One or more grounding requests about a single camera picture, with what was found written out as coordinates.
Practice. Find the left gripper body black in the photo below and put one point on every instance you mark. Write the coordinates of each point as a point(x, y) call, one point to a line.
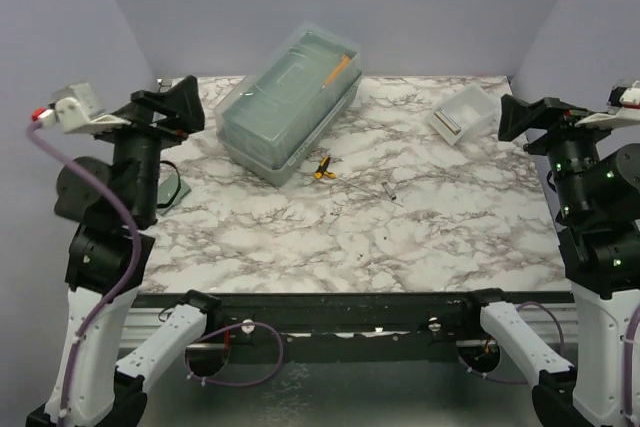
point(139, 126)

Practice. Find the black front mounting rail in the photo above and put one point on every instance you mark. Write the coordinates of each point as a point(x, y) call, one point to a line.
point(342, 328)

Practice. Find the yellow black small screwdriver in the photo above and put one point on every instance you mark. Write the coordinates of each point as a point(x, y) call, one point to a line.
point(323, 171)

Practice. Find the orange tool inside box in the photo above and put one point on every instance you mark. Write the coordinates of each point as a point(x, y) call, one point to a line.
point(344, 62)

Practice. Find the white card tray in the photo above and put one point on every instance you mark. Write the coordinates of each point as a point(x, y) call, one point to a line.
point(473, 108)

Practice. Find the small metal clip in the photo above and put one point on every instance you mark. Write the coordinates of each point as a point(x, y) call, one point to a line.
point(389, 191)

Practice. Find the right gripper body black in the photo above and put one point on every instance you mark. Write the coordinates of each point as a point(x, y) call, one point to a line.
point(561, 121)

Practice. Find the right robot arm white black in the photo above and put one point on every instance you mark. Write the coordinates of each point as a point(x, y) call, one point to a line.
point(599, 245)

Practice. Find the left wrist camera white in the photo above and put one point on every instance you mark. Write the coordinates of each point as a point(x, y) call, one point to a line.
point(77, 110)

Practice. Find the clear plastic storage box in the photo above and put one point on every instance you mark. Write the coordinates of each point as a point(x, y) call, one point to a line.
point(271, 120)

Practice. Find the stack of cards in tray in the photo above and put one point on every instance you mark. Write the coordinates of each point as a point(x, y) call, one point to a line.
point(453, 127)

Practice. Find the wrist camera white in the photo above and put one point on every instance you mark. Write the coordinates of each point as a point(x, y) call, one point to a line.
point(77, 110)
point(623, 109)

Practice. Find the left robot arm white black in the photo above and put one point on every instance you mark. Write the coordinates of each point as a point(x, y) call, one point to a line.
point(113, 205)

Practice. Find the green leather card holder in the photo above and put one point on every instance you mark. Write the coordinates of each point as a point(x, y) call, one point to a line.
point(172, 190)

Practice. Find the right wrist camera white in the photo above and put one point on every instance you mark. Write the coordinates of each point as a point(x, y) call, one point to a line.
point(623, 109)

